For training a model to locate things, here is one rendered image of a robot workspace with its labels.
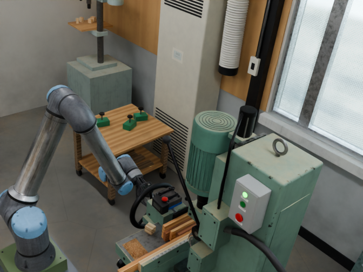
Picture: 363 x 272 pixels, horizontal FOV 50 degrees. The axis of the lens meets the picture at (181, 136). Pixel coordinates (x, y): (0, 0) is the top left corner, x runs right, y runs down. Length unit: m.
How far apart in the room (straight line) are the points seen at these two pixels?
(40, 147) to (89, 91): 1.89
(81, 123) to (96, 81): 2.00
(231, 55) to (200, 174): 1.58
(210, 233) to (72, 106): 0.82
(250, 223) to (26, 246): 1.10
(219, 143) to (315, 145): 1.49
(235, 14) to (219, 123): 1.52
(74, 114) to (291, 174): 0.97
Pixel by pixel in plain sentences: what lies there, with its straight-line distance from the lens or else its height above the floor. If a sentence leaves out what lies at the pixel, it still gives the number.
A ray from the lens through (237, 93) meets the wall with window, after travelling 3.19.
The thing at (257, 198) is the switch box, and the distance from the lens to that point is 1.19.
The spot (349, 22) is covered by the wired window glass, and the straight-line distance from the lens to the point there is 2.70.
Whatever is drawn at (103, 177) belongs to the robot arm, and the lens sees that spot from 2.21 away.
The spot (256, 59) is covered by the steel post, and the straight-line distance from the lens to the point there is 2.88.
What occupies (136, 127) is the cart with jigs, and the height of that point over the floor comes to 0.53.
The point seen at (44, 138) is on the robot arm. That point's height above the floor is 1.20.
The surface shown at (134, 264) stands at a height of 0.94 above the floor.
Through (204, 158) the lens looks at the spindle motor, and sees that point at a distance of 1.47.
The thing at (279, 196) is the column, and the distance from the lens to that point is 1.22.
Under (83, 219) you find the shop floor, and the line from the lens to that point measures 3.17.
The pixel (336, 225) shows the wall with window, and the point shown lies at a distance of 3.11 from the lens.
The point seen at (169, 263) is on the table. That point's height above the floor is 0.87.
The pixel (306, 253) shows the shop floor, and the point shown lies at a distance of 3.22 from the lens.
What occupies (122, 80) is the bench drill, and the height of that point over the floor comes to 0.61.
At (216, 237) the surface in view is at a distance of 1.40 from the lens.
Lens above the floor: 2.22
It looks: 32 degrees down
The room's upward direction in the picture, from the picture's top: 7 degrees clockwise
